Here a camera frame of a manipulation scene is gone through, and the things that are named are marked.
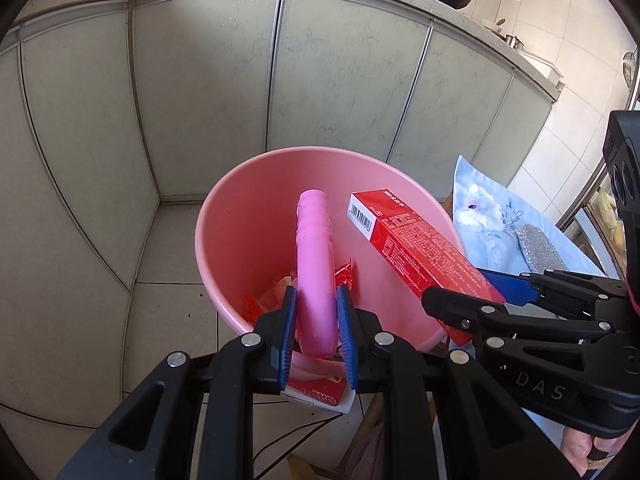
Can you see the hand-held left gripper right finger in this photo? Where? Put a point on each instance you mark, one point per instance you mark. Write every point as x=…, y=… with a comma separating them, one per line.
x=347, y=340

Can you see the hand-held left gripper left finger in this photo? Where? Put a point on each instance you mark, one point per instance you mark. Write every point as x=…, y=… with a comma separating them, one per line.
x=286, y=330

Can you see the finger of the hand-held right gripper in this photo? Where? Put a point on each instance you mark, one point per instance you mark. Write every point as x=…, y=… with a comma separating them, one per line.
x=450, y=305
x=510, y=287

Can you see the red plastic wrapper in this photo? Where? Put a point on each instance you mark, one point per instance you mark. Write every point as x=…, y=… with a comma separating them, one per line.
x=255, y=310

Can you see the pale pink red wrapper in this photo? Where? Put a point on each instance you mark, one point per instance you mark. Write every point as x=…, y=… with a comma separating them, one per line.
x=344, y=275

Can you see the red cardboard box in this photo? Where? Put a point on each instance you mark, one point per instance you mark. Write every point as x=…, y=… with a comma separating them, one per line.
x=415, y=250

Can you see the pink plastic tube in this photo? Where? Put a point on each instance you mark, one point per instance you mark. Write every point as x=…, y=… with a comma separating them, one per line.
x=315, y=270

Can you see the pink plastic bucket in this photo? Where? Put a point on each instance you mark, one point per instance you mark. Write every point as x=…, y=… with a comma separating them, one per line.
x=250, y=210

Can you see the person's right hand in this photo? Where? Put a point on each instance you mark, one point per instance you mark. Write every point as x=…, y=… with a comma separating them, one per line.
x=575, y=450

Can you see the flat silver mesh scrubber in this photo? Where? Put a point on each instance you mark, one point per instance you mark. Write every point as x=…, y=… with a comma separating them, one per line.
x=537, y=250

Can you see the light blue tablecloth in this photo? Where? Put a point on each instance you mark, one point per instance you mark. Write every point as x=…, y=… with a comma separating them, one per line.
x=490, y=240

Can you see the red white flat packet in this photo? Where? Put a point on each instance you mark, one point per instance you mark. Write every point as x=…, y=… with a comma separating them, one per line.
x=320, y=391

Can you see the metal shelf pole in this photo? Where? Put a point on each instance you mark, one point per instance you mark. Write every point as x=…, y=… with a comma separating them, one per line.
x=585, y=192

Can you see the white container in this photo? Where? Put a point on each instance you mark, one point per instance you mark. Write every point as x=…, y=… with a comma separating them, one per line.
x=542, y=67

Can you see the grey kitchen cabinet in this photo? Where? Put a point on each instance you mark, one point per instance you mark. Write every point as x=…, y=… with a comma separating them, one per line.
x=350, y=85

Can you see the hanging metal utensil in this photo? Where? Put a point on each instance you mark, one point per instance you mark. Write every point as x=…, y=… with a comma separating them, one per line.
x=631, y=75

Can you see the small metal pot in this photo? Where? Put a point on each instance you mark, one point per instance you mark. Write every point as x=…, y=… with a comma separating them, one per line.
x=512, y=41

